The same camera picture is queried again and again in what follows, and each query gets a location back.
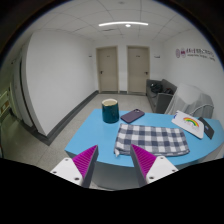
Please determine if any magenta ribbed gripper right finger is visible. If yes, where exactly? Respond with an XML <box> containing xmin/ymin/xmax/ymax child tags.
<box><xmin>130</xmin><ymin>144</ymin><xmax>178</xmax><ymax>187</ymax></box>

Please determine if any purple smartphone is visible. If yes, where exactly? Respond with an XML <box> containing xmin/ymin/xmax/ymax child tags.
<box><xmin>121</xmin><ymin>109</ymin><xmax>145</xmax><ymax>123</ymax></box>

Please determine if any black phone at table edge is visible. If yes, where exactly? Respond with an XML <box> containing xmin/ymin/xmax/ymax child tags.
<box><xmin>199</xmin><ymin>117</ymin><xmax>214</xmax><ymax>139</ymax></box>

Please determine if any grey covered chair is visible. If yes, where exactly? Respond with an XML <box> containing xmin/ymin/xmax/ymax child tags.
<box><xmin>165</xmin><ymin>83</ymin><xmax>214</xmax><ymax>118</ymax></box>

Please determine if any beige door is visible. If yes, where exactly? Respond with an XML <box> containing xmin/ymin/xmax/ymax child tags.
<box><xmin>97</xmin><ymin>47</ymin><xmax>118</xmax><ymax>92</ymax></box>
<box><xmin>128</xmin><ymin>46</ymin><xmax>149</xmax><ymax>94</ymax></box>

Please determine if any dark teal mug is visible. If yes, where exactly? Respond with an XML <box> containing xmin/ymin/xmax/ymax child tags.
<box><xmin>102</xmin><ymin>98</ymin><xmax>119</xmax><ymax>123</ymax></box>

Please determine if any white rainbow notebook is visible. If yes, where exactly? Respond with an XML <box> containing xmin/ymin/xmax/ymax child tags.
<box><xmin>172</xmin><ymin>111</ymin><xmax>204</xmax><ymax>139</ymax></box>

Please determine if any wall logo sign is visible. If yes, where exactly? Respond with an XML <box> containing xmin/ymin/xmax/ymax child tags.
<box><xmin>175</xmin><ymin>48</ymin><xmax>215</xmax><ymax>61</ymax></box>

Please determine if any grey sofa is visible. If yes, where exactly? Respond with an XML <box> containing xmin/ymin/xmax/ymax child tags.
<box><xmin>146</xmin><ymin>79</ymin><xmax>177</xmax><ymax>114</ymax></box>

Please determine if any long ceiling light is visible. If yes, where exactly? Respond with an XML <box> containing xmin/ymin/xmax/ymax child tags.
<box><xmin>98</xmin><ymin>21</ymin><xmax>149</xmax><ymax>27</ymax></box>

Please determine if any blue white checkered towel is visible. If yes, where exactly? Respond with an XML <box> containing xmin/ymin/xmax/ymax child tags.
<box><xmin>114</xmin><ymin>124</ymin><xmax>190</xmax><ymax>157</ymax></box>

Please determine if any left beige door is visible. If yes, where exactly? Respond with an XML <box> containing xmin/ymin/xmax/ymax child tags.
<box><xmin>97</xmin><ymin>47</ymin><xmax>118</xmax><ymax>92</ymax></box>

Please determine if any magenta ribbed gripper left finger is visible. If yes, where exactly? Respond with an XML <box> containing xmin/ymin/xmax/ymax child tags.
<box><xmin>51</xmin><ymin>145</ymin><xmax>99</xmax><ymax>188</ymax></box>

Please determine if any black bag on sofa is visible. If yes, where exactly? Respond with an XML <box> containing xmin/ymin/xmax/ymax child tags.
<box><xmin>150</xmin><ymin>83</ymin><xmax>163</xmax><ymax>94</ymax></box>

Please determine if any right beige door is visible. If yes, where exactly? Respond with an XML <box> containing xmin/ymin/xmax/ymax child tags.
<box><xmin>128</xmin><ymin>46</ymin><xmax>149</xmax><ymax>94</ymax></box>

